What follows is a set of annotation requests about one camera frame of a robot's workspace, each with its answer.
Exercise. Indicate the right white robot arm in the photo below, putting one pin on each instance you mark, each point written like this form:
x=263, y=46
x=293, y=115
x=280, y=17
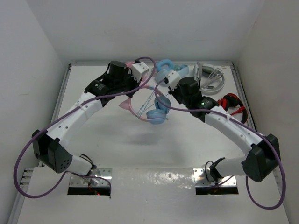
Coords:
x=259, y=159

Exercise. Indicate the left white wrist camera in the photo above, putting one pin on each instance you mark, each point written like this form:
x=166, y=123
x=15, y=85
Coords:
x=139, y=70

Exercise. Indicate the grey white headphones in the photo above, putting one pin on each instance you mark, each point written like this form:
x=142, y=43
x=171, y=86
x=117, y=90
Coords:
x=211, y=79

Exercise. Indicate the light blue headphones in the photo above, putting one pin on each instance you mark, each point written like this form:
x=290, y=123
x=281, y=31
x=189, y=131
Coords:
x=163, y=67

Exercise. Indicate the metal base plate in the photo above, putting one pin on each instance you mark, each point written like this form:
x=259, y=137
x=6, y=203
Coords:
x=97, y=177
x=203, y=179

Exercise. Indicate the pink gaming headphones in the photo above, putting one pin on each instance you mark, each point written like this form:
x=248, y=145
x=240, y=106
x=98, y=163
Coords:
x=146, y=78

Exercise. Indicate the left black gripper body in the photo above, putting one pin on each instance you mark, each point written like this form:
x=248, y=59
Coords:
x=128, y=83

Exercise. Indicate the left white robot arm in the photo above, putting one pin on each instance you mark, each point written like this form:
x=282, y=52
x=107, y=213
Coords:
x=50, y=147

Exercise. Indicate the red black headphones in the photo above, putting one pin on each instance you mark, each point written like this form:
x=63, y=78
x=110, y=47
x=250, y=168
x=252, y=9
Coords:
x=230, y=100

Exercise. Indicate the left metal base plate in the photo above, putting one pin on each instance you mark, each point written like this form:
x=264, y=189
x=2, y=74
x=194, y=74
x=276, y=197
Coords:
x=97, y=177

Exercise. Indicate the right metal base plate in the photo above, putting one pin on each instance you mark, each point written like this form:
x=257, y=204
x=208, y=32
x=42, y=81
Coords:
x=203, y=179

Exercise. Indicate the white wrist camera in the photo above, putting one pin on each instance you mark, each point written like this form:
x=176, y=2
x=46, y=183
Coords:
x=139, y=70
x=172, y=78

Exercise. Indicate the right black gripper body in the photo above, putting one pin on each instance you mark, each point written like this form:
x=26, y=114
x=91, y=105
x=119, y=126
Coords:
x=177, y=94

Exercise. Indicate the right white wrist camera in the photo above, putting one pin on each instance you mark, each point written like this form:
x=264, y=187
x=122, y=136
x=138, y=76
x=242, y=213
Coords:
x=172, y=78

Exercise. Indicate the blue pink cat-ear headphones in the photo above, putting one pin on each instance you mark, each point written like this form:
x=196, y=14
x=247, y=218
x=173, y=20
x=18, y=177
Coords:
x=155, y=114

